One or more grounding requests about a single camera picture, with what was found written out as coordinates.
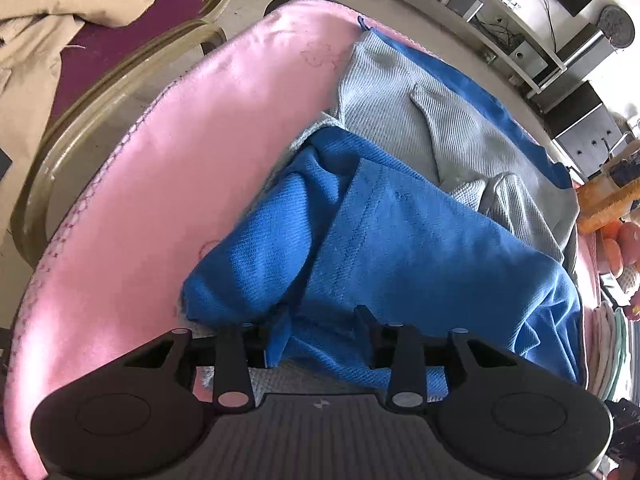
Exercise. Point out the grey television stand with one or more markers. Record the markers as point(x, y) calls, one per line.
point(500, 45)

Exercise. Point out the teal folded garment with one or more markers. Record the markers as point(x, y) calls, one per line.
point(625, 350)

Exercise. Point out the orange juice bottle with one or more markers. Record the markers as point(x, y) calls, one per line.
point(600, 205)

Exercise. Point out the light blue and blue sweater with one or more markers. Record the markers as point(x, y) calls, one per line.
point(400, 240)

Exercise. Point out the grey subwoofer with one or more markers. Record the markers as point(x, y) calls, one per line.
point(529, 57)

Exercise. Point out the black cabinet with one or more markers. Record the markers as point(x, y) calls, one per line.
point(580, 120)

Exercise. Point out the round dark ornament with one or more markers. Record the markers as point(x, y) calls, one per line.
point(616, 27)

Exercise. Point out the red apple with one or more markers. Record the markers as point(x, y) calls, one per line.
point(612, 255)
point(630, 235)

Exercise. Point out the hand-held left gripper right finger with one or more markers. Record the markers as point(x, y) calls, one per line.
point(372, 345)

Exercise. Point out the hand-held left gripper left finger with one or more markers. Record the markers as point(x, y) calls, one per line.
point(232, 360)

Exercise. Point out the small grey speaker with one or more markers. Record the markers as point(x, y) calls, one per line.
point(462, 2)

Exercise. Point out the grey tower speaker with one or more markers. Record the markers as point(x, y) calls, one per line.
point(580, 52)

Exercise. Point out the maroon banquet chair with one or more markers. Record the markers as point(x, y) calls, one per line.
point(125, 25)

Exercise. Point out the pink printed blanket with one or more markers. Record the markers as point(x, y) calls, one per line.
point(175, 160)

